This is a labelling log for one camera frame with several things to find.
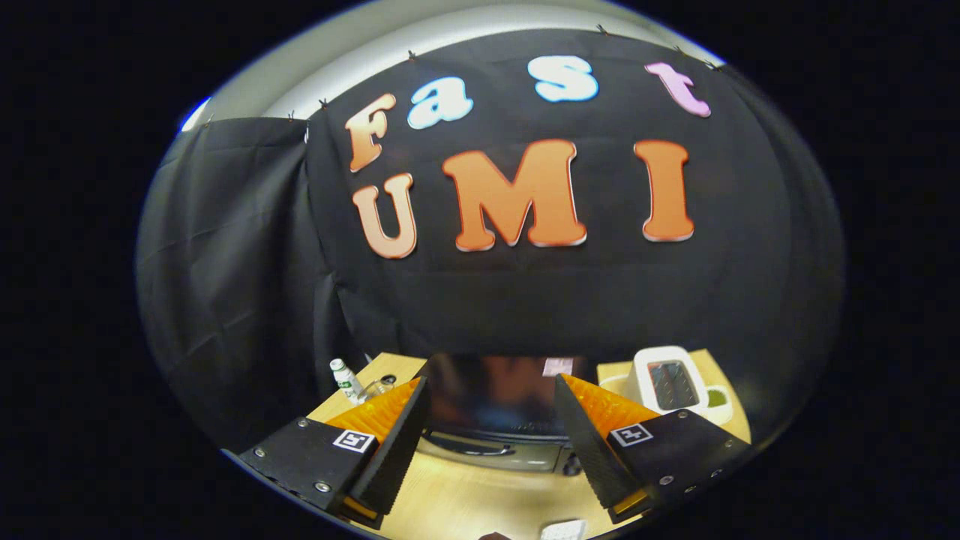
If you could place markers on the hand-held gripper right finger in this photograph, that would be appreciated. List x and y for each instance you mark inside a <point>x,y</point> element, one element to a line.
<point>585,450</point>

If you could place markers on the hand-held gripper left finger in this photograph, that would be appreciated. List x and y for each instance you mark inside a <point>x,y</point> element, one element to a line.
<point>394,457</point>

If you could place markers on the black toaster oven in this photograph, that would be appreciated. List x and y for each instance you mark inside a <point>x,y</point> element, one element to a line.
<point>495,397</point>

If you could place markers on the white pop-up toaster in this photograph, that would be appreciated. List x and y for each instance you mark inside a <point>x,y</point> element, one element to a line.
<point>645,375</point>

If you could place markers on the small clear glass jar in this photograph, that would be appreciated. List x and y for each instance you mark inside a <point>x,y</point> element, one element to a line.
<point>381,386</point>

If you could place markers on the small white green-label bottle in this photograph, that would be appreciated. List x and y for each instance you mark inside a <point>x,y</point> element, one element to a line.
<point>346,381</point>

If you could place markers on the white divided dish of beans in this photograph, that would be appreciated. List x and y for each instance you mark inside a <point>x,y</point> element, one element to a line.
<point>718,399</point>

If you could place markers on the ceiling light strip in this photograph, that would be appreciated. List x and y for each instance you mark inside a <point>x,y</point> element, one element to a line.
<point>195,114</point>

